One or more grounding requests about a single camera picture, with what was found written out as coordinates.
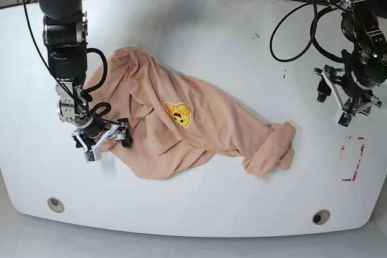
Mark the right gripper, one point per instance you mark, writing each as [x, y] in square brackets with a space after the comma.
[94, 133]

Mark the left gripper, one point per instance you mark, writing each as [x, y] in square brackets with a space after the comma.
[352, 84]

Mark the peach T-shirt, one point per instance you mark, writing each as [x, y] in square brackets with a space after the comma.
[178, 122]

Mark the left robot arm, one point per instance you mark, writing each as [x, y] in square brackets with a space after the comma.
[359, 25]

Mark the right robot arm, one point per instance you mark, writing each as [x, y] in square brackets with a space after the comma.
[64, 35]

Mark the red tape marking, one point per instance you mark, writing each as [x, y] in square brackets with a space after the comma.
[350, 157]

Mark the left table grommet hole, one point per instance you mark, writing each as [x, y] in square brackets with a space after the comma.
[55, 205]

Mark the table grommet hole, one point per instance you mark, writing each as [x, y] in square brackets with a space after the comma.
[321, 217]
[55, 205]

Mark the right table grommet hole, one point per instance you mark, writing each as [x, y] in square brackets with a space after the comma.
[321, 217]

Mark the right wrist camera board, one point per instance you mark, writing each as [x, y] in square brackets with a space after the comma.
[92, 155]

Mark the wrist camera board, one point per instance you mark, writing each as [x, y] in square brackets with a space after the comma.
[92, 155]
[344, 119]

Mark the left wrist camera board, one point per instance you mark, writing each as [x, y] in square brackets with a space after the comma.
[344, 119]

